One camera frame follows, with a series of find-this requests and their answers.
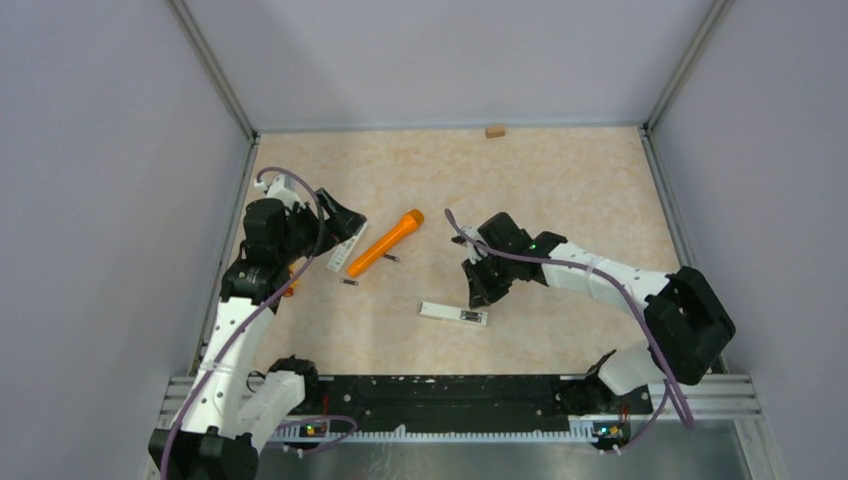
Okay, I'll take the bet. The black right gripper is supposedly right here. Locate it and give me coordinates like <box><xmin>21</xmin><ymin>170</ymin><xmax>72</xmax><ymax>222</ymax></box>
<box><xmin>462</xmin><ymin>250</ymin><xmax>517</xmax><ymax>310</ymax></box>

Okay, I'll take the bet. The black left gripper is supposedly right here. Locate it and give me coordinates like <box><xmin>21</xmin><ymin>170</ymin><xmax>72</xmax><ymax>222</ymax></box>
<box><xmin>277</xmin><ymin>187</ymin><xmax>365</xmax><ymax>263</ymax></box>

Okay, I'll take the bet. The small white remote control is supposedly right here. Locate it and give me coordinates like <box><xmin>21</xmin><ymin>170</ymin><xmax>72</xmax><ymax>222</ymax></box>
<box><xmin>327</xmin><ymin>221</ymin><xmax>368</xmax><ymax>272</ymax></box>

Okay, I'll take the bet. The long white remote control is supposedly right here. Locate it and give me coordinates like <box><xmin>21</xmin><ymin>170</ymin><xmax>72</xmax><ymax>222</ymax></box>
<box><xmin>418</xmin><ymin>301</ymin><xmax>488</xmax><ymax>327</ymax></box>

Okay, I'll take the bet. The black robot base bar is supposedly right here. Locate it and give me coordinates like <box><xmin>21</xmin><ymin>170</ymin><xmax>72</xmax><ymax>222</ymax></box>
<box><xmin>293</xmin><ymin>375</ymin><xmax>653</xmax><ymax>433</ymax></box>

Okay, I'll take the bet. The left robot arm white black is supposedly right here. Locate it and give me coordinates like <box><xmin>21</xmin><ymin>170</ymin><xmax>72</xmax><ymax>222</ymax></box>
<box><xmin>148</xmin><ymin>188</ymin><xmax>367</xmax><ymax>479</ymax></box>

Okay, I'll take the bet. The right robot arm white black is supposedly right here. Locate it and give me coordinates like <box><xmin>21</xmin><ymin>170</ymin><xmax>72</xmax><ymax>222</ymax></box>
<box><xmin>451</xmin><ymin>212</ymin><xmax>736</xmax><ymax>412</ymax></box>

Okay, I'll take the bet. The yellow red toy truck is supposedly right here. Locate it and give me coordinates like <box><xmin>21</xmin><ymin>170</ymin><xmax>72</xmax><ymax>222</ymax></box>
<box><xmin>282</xmin><ymin>264</ymin><xmax>300</xmax><ymax>298</ymax></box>

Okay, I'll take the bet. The small brown wooden block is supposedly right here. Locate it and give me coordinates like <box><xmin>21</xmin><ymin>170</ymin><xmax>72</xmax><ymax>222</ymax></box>
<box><xmin>484</xmin><ymin>124</ymin><xmax>506</xmax><ymax>139</ymax></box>

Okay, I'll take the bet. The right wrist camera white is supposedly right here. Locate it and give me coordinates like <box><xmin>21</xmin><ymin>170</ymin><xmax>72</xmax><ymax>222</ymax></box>
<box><xmin>451</xmin><ymin>226</ymin><xmax>488</xmax><ymax>264</ymax></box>

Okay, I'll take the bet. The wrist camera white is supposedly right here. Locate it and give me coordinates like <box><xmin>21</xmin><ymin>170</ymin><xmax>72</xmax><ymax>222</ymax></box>
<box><xmin>254</xmin><ymin>174</ymin><xmax>309</xmax><ymax>211</ymax></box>
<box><xmin>451</xmin><ymin>226</ymin><xmax>488</xmax><ymax>264</ymax></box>

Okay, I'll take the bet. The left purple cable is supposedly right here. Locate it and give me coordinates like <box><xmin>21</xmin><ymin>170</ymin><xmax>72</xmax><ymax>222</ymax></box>
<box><xmin>158</xmin><ymin>166</ymin><xmax>359</xmax><ymax>480</ymax></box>

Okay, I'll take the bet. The purple cable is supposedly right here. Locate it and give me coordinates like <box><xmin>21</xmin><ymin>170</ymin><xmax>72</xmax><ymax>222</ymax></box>
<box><xmin>443</xmin><ymin>208</ymin><xmax>697</xmax><ymax>432</ymax></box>
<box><xmin>158</xmin><ymin>166</ymin><xmax>359</xmax><ymax>480</ymax></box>

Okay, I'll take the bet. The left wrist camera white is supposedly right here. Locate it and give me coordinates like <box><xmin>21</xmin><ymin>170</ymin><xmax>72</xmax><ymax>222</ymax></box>
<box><xmin>254</xmin><ymin>174</ymin><xmax>309</xmax><ymax>211</ymax></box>

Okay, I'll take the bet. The white slotted cable duct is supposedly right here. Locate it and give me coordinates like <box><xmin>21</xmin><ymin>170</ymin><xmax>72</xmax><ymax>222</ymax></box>
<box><xmin>268</xmin><ymin>417</ymin><xmax>624</xmax><ymax>446</ymax></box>

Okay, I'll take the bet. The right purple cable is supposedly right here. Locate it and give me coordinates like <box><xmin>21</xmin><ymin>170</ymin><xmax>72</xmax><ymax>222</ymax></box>
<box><xmin>443</xmin><ymin>208</ymin><xmax>697</xmax><ymax>432</ymax></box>

